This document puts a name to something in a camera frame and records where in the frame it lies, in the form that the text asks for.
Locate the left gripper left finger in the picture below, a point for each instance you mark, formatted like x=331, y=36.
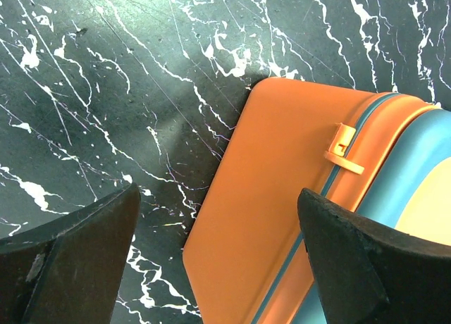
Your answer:
x=69, y=270

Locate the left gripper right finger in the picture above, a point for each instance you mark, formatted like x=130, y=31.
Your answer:
x=366, y=272

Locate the teal divided tray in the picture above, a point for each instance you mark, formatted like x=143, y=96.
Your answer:
x=358, y=149

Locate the orange medicine box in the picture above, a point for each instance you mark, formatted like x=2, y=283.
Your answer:
x=248, y=220

